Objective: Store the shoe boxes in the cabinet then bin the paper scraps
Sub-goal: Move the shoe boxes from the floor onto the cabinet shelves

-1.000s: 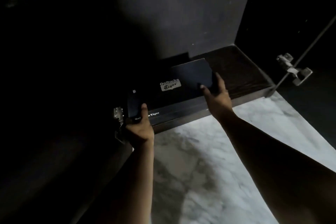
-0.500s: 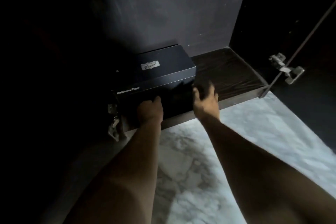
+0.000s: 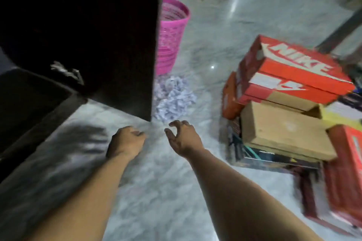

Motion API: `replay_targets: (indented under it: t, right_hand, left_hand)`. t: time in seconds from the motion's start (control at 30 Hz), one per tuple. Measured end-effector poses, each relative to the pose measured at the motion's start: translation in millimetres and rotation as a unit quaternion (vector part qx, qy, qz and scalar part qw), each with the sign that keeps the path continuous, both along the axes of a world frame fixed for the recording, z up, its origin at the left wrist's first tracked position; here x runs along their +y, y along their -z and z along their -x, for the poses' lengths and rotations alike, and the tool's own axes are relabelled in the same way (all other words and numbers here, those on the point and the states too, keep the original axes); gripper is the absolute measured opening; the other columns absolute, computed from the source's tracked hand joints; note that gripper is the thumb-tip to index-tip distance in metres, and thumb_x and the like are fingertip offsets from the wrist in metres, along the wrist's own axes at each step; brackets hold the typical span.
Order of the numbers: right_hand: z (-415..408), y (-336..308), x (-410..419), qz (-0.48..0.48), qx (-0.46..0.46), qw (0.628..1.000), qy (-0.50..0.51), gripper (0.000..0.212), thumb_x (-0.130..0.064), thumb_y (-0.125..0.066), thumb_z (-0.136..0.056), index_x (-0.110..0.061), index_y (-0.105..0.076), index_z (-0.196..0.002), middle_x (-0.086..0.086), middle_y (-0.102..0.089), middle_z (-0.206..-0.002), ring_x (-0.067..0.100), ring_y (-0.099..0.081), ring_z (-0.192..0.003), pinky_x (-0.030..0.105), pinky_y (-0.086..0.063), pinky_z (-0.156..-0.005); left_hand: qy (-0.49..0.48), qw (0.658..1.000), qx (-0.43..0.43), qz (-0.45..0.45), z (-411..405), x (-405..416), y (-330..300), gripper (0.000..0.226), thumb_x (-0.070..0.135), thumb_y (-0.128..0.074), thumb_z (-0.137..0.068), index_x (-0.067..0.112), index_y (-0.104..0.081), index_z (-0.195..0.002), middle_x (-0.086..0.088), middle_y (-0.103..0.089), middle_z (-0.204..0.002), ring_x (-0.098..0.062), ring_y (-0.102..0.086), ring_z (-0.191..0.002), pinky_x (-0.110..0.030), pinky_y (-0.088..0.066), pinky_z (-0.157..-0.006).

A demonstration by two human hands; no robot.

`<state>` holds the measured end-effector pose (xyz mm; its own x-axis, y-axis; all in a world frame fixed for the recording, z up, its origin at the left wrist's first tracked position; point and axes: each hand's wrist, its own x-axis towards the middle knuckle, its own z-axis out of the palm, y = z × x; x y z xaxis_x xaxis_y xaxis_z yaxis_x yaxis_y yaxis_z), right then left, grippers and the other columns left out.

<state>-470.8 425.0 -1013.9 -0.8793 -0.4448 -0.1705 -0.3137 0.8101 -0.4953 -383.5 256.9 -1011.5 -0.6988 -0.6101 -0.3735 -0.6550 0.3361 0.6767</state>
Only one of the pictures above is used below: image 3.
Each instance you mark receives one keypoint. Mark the plain brown cardboard box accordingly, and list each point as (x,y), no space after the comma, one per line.
(282,130)

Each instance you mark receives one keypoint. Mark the red printed box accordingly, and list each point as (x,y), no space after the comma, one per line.
(345,170)

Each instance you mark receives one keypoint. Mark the yellow box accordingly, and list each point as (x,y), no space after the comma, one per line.
(331,118)

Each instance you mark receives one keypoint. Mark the dark wooden cabinet door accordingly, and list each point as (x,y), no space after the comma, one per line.
(84,23)

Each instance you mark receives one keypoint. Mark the pink plastic waste basket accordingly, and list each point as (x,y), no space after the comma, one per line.
(169,37)

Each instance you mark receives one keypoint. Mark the dark red box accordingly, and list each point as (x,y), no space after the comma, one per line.
(311,198)

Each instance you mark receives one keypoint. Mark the orange shoe box white logo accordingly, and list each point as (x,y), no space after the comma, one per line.
(294,65)

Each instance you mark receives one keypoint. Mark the dark printed shoe box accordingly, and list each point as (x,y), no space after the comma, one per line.
(254,159)

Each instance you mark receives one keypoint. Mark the person's right thumb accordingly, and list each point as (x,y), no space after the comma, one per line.
(169,135)

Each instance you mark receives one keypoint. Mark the person's left forearm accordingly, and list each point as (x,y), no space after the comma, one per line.
(84,204)

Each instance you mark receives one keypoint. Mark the orange shoe box white label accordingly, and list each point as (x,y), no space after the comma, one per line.
(282,91)

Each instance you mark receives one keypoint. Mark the person's left hand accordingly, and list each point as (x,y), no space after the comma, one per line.
(124,143)

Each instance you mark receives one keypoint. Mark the grey metal furniture leg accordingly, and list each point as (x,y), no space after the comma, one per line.
(339,33)

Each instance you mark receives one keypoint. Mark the person's right forearm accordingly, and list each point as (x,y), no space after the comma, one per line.
(240,201)

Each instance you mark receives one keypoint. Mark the dark wooden cabinet body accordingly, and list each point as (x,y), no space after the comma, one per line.
(25,108)

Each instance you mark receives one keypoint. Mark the dark blue and white box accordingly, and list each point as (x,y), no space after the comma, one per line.
(349,105)

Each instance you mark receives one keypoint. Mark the pile of crumpled paper balls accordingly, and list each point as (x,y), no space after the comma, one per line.
(173,99)

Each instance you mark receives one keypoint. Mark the person's left fingers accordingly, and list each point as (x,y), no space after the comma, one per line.
(140,134)

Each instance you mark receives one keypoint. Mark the orange shoe box on edge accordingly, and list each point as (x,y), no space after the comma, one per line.
(230,99)

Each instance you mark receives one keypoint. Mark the person's right hand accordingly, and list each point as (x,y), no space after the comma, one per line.
(185,140)

